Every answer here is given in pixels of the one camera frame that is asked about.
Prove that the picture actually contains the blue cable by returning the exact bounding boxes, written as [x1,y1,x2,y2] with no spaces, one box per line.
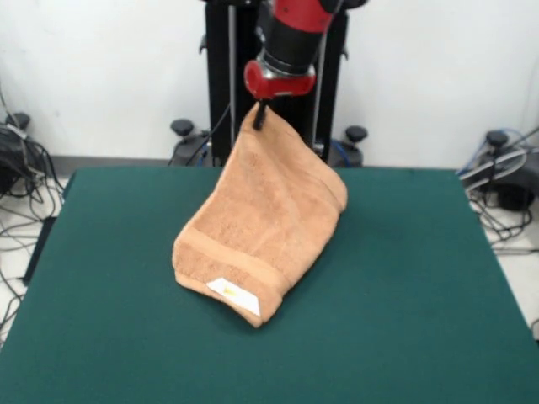
[456,127,539,177]

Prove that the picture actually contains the dark green table cloth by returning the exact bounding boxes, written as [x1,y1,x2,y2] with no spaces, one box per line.
[0,167,539,404]

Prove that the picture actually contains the black floor base foot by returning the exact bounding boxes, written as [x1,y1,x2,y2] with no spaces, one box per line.
[0,112,33,194]
[461,129,539,211]

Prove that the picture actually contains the tangled black floor cables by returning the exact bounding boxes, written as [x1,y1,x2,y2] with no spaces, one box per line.
[0,83,67,342]
[467,193,539,254]

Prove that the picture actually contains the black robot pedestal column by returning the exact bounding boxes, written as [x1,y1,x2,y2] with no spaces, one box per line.
[197,0,350,168]

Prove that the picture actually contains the tan terry towel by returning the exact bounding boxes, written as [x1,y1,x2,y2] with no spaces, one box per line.
[171,103,350,329]

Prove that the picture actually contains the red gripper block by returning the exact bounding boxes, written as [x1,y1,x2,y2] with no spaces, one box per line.
[243,58,317,130]

